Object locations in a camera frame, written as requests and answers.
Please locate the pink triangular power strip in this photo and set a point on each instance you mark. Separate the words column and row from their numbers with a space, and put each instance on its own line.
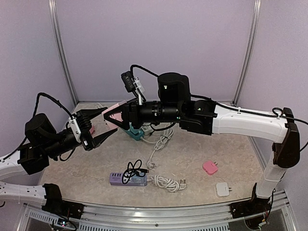
column 92, row 129

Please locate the left aluminium frame post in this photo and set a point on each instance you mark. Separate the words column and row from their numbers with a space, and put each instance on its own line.
column 60, row 49

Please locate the aluminium front rail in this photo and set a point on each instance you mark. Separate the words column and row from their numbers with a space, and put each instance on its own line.
column 214, row 217

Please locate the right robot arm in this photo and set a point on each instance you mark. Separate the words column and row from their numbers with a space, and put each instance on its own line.
column 202, row 115

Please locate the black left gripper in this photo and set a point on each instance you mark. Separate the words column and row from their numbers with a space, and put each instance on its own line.
column 86, row 115

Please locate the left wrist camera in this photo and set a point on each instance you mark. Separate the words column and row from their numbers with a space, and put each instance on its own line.
column 77, row 132

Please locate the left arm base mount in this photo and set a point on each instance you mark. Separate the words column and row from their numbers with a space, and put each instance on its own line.
column 57, row 205

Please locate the white power strip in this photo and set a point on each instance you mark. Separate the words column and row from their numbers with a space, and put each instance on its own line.
column 145, row 128

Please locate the purple power strip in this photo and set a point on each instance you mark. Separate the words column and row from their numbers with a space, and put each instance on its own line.
column 115, row 179

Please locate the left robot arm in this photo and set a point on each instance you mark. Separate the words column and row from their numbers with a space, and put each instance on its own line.
column 41, row 143

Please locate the aluminium frame post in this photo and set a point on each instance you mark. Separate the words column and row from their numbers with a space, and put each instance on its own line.
column 60, row 49
column 248, row 52

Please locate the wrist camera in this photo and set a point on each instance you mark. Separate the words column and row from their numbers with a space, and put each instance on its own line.
column 133, row 85
column 77, row 132

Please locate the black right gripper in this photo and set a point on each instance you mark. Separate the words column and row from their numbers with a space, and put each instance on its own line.
column 134, row 117

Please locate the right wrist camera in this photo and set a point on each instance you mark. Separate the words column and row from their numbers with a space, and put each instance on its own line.
column 133, row 85

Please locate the right aluminium frame post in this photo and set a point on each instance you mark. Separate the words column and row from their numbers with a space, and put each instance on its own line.
column 248, row 52

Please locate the pink flat charger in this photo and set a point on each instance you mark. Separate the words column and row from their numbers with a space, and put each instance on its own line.
column 210, row 167

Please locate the white flat charger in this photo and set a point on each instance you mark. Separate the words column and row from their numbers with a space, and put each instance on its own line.
column 222, row 189

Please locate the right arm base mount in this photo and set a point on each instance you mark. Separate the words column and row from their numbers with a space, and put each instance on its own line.
column 252, row 206

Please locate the pink cube socket adapter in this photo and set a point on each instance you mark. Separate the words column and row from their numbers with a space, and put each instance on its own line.
column 115, row 115

